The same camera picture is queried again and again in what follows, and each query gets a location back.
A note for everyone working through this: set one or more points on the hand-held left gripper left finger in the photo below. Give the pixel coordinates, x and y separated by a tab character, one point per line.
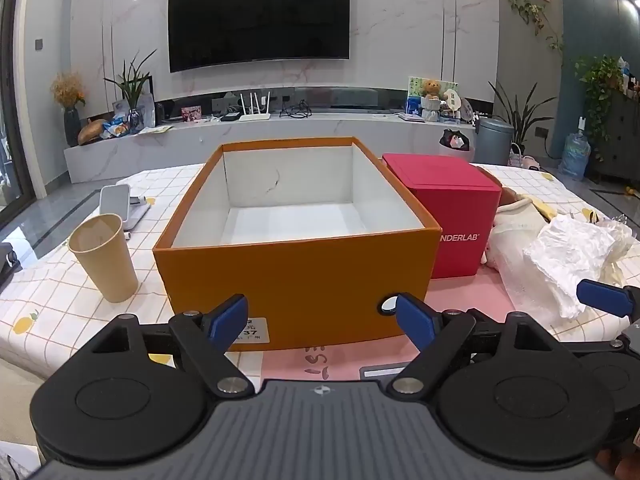
227	319

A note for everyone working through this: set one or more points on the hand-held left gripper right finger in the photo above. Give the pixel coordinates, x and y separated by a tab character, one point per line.
414	320

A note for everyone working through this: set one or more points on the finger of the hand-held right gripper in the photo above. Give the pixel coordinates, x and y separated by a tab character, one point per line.
602	297

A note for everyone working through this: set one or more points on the white plastic bag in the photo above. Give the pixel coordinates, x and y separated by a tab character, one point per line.
565	255

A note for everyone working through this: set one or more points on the orange cardboard box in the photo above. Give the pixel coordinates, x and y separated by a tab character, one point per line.
290	280

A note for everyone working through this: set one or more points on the pink paper sheet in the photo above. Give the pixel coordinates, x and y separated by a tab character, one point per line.
480	305

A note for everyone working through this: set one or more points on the cream knitted cloth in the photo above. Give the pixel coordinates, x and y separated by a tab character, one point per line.
510	230

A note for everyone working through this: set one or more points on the red cardboard box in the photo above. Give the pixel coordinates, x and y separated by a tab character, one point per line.
450	200

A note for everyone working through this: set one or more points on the beige paper cup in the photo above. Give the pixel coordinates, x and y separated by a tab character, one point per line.
107	265

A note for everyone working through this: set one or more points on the blue water jug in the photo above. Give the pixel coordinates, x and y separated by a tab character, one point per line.
575	157

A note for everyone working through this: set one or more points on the grey phone stand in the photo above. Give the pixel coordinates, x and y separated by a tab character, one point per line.
115	202

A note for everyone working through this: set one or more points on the dark grey cabinet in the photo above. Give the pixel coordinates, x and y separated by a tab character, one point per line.
620	135

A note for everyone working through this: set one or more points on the pink bin with black bag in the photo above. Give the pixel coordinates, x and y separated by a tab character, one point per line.
456	141

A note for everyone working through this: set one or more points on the lemon print checked tablecloth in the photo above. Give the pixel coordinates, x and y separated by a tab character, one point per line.
45	285

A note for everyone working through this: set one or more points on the grey pedal trash can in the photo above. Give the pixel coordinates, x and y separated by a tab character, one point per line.
494	142

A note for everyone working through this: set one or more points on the long leaf potted plant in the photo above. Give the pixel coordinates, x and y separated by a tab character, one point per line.
522	120

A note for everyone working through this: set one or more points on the white marble television console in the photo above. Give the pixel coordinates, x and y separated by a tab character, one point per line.
300	137

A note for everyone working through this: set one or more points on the small black box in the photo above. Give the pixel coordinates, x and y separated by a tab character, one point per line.
230	117

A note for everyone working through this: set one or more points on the white wifi router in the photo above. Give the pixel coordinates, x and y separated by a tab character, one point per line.
255	116

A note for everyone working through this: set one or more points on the pink photo card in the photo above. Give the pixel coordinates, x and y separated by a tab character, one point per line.
191	113

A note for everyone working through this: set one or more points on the leafy plant on cabinet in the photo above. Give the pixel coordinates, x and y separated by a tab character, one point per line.
602	82

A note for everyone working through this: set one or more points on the blue snack bags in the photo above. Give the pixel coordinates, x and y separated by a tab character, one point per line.
116	127

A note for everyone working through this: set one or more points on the round white hand fan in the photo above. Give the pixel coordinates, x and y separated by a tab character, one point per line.
452	100

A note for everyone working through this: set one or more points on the green picture card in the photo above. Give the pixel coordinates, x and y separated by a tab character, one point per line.
414	91

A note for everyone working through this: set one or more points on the brown round ornament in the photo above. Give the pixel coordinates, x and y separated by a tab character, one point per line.
91	132

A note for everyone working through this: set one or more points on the small brown teddy bear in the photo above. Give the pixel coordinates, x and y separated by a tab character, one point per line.
431	89

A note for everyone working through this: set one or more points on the green plant in glass vase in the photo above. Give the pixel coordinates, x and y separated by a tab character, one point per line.
134	95

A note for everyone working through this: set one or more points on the vase of yellow dried flowers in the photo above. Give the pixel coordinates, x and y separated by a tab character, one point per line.
71	105

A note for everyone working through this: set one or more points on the hanging vine plant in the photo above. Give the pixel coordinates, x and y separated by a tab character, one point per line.
535	15

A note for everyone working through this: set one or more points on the black wall television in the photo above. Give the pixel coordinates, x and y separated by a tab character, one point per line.
257	15

